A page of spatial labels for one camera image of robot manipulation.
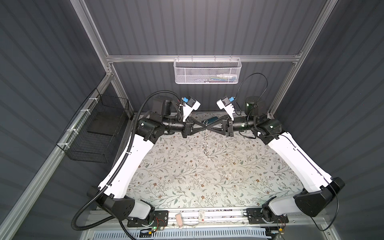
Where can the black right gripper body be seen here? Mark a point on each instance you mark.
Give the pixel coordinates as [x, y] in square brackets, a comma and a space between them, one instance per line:
[229, 127]

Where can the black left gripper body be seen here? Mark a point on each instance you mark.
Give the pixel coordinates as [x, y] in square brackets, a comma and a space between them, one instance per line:
[186, 129]

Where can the silver metal carabiner key holder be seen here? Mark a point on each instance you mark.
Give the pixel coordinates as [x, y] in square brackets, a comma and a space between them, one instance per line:
[205, 143]

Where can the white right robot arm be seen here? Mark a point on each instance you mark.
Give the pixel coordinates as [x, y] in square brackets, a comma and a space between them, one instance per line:
[319, 188]

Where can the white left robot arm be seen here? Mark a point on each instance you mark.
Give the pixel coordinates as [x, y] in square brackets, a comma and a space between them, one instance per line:
[167, 116]

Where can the teal stapler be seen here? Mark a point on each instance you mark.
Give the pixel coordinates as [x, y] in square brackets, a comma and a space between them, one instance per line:
[209, 121]

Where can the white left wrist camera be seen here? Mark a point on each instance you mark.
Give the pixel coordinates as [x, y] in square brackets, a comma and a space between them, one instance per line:
[189, 104]

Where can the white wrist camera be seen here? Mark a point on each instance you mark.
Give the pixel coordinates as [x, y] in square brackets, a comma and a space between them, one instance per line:
[226, 104]
[189, 104]

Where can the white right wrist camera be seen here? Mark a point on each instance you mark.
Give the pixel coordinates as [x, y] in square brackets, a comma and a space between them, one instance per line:
[226, 104]

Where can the white wire mesh basket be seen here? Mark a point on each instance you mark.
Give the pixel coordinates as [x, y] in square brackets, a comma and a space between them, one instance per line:
[207, 72]

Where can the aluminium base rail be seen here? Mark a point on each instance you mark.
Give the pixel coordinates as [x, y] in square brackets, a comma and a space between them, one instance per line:
[236, 216]

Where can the black wire wall basket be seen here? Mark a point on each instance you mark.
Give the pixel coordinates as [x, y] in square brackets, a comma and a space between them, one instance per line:
[98, 130]

